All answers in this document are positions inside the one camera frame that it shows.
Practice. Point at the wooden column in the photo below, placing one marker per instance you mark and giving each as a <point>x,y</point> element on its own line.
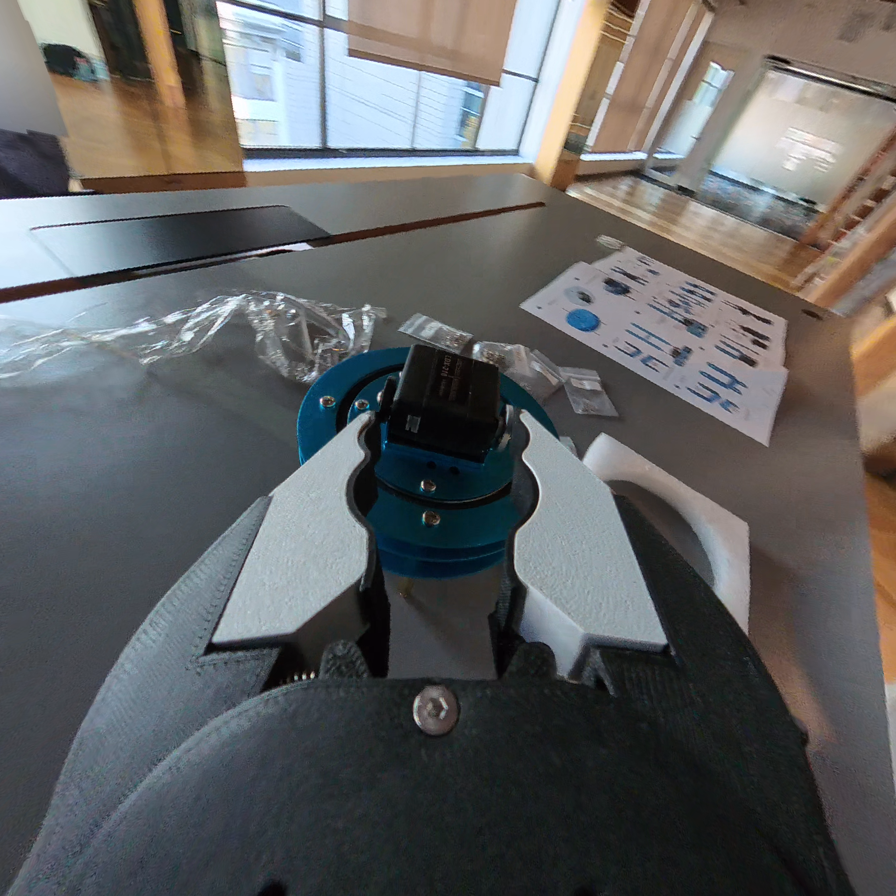
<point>574,91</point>

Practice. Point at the black desk mat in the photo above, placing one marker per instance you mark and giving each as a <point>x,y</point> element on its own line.
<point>175,238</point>

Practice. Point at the dark chair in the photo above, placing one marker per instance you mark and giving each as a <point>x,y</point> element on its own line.
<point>31,164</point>

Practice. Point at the small bag of screws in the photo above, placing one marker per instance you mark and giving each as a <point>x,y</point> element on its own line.
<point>591,392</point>
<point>434,330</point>
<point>497,353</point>

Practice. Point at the frosted glass partition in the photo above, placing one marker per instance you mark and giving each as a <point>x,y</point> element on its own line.
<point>805,133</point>

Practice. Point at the blue patterned rug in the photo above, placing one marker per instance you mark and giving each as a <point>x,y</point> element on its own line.
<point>763,203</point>

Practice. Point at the clear crumpled plastic wrap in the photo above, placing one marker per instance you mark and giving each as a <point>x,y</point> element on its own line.
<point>210,329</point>

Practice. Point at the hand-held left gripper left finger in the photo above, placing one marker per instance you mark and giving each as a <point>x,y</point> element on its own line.
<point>294,560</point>

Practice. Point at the beige roller blind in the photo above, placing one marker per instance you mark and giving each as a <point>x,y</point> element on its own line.
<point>427,38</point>

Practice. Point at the large window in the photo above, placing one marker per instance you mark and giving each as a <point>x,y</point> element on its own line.
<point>392,105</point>

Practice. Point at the printed instruction sheet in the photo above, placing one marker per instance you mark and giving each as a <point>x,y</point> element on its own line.
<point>658,329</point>

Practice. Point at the white foam packing piece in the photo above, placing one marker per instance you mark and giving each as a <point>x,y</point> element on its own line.
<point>721,532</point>

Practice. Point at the grey desk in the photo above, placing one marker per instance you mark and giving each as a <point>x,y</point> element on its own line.
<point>140,490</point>

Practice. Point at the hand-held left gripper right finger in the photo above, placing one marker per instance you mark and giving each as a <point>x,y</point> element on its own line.
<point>581,560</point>

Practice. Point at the blue robot base with servo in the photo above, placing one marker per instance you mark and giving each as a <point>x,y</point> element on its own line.
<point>441,399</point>

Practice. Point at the tiny clear plastic bag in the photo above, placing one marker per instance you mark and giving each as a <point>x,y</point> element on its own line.
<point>609,241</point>

